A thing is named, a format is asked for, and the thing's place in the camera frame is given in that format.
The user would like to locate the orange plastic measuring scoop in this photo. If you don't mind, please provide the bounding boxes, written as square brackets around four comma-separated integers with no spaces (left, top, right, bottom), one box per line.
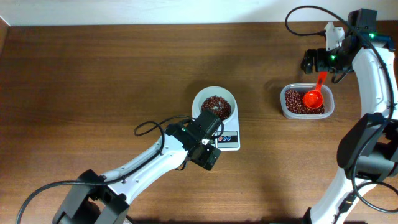
[303,72,327,109]

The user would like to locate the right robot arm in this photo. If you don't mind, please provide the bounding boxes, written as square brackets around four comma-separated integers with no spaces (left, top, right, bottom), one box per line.
[301,9,397,223]

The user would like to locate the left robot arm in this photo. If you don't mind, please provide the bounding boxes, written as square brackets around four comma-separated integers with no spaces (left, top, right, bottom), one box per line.
[52,110,224,224]

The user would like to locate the white digital kitchen scale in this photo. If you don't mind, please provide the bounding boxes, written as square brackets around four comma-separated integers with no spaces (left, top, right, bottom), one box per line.
[209,101,241,151]

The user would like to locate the red beans in bowl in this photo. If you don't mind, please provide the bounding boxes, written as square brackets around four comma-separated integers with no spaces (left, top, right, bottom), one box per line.
[201,96,231,120]

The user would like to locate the white round bowl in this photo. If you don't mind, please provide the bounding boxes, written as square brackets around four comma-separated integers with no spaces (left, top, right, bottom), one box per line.
[192,86,238,124]

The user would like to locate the clear plastic food container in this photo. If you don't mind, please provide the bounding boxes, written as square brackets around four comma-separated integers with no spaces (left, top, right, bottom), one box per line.
[280,83,335,119]

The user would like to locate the red adzuki beans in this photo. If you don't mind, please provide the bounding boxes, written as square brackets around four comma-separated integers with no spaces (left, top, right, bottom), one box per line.
[285,89,325,114]

